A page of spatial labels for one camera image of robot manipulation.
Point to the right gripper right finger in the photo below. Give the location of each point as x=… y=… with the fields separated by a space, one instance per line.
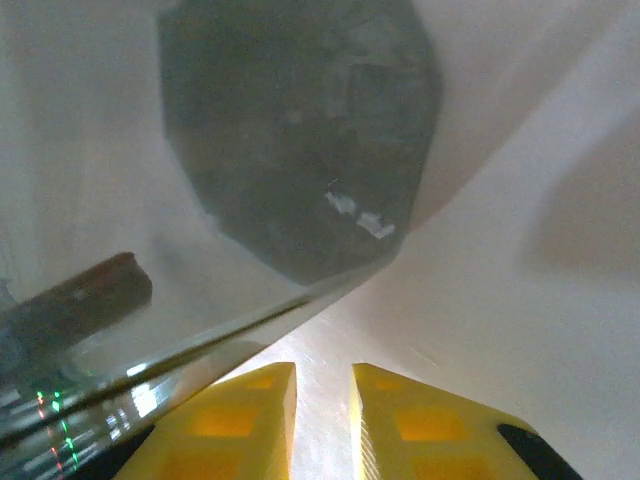
x=425 y=440

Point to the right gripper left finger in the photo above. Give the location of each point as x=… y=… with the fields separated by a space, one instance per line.
x=225 y=435

